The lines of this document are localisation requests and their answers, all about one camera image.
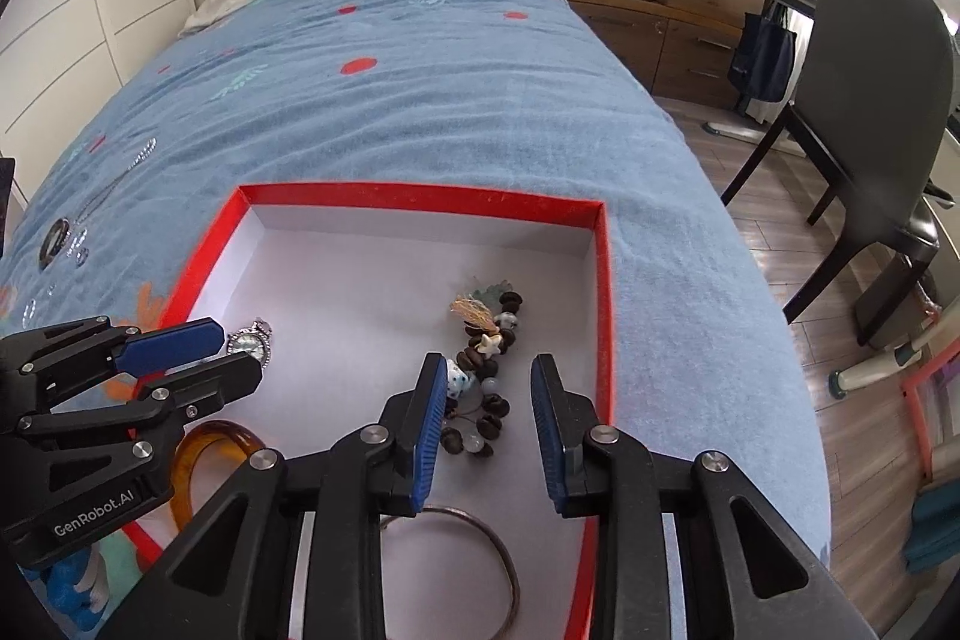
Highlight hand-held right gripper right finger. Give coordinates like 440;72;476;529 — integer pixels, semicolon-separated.
529;353;880;640

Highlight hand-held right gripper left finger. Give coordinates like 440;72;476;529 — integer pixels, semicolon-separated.
84;351;451;640

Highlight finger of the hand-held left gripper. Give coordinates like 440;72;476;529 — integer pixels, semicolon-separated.
0;316;226;420
15;353;265;455

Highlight silver wristwatch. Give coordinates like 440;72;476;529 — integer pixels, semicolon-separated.
225;317;275;365

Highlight brown beaded bracelet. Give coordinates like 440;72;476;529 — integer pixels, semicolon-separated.
442;276;526;457

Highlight silver chain bracelet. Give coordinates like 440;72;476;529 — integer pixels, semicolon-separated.
19;284;57;322

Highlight silver metal ring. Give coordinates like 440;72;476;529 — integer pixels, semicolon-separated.
39;218;72;270

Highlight red cardboard box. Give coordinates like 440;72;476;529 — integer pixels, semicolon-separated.
124;182;617;640

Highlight silver chain necklace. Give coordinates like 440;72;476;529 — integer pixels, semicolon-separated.
71;137;158;229

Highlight amber bangle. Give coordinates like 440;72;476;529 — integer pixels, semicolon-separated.
169;419;267;536

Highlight thin metal bangle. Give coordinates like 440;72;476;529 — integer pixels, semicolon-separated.
379;507;521;640

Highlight white tube leg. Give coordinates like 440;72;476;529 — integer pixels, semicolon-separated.
829;340;923;397

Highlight white wardrobe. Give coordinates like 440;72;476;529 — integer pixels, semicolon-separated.
0;0;196;161

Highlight blue printed blanket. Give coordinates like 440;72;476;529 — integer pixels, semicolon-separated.
0;0;832;640

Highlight red framed mirror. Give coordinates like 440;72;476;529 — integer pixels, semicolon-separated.
896;351;960;487

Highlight low wooden cabinet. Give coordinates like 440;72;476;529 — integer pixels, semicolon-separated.
559;0;751;109

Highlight dark blue bag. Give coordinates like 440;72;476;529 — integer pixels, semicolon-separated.
727;6;797;103

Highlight grey chair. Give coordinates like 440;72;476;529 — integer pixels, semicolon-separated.
721;0;957;348

